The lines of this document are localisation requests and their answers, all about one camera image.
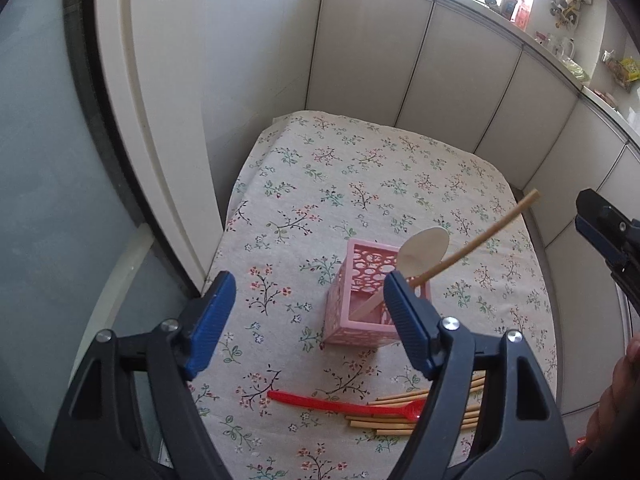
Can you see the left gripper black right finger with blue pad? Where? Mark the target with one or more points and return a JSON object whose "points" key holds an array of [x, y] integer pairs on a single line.
{"points": [[519, 435]]}

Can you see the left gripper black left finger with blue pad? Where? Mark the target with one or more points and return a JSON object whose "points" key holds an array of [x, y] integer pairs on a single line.
{"points": [[99, 432]]}

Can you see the red plastic spoon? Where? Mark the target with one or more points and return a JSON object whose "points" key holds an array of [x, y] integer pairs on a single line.
{"points": [[410, 411]]}

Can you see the white plastic spoon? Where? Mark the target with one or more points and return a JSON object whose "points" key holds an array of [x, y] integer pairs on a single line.
{"points": [[417, 255]]}

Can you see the person's right hand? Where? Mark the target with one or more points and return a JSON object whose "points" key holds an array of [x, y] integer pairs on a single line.
{"points": [[625, 374]]}

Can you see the wooden chopstick bundle on table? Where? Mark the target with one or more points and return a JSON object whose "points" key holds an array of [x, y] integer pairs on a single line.
{"points": [[398, 424]]}

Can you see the yellow snack packet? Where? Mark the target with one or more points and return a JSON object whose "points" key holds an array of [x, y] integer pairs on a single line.
{"points": [[631, 68]]}

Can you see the white kettle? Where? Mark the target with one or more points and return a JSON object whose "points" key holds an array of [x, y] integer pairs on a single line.
{"points": [[566, 47]]}

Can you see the pink plastic utensil basket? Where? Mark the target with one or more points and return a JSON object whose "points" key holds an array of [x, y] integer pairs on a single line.
{"points": [[361, 274]]}

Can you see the floral tablecloth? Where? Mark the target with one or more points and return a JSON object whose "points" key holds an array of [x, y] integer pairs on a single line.
{"points": [[312, 183]]}

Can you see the red bottle on counter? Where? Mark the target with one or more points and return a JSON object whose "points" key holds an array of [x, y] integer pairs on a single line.
{"points": [[521, 14]]}

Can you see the white door frame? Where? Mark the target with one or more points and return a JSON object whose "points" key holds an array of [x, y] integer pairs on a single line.
{"points": [[152, 56]]}

